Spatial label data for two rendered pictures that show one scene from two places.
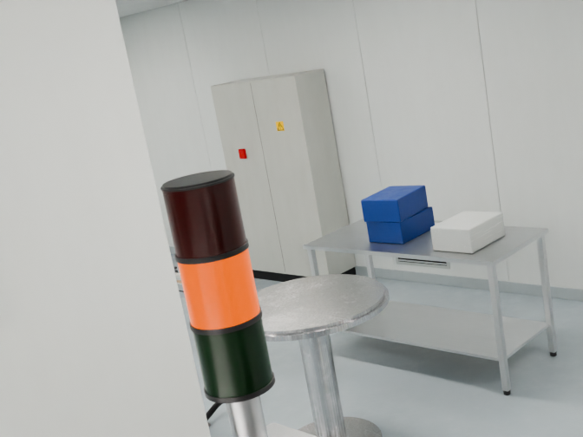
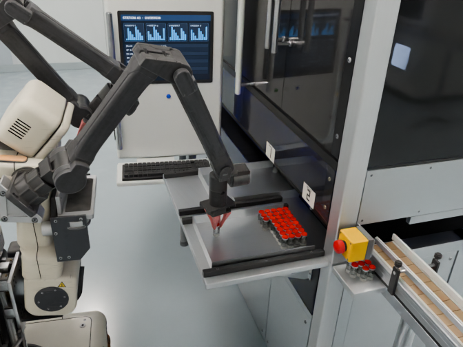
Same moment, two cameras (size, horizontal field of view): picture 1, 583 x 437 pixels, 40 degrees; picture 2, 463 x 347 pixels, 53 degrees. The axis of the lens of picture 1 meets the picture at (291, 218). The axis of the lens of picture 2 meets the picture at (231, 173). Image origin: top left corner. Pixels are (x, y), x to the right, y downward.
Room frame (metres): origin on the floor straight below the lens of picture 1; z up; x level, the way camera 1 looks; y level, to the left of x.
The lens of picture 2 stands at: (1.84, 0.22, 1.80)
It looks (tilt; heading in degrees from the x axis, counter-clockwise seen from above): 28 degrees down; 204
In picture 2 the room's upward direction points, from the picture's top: 3 degrees clockwise
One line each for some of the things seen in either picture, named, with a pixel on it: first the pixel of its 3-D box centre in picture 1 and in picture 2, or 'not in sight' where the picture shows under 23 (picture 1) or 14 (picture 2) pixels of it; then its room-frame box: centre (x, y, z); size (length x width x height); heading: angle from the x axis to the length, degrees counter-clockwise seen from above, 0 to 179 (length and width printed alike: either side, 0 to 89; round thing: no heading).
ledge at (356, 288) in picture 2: not in sight; (362, 277); (0.67, 0.15, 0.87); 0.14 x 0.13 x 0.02; 133
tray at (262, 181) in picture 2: not in sight; (247, 182); (0.34, -0.38, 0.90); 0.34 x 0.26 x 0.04; 133
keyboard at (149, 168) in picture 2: not in sight; (167, 169); (0.27, -0.80, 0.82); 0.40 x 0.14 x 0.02; 127
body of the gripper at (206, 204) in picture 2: not in sight; (218, 197); (0.71, -0.33, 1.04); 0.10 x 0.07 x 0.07; 148
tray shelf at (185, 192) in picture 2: not in sight; (244, 212); (0.51, -0.32, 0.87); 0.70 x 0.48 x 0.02; 43
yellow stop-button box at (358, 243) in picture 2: not in sight; (354, 244); (0.69, 0.11, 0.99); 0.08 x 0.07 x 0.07; 133
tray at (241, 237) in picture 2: not in sight; (251, 234); (0.66, -0.23, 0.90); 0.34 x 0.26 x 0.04; 133
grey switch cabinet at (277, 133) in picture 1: (282, 180); not in sight; (7.88, 0.02, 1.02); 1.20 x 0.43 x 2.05; 43
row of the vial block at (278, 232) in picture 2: not in sight; (275, 228); (0.60, -0.16, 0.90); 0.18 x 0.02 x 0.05; 43
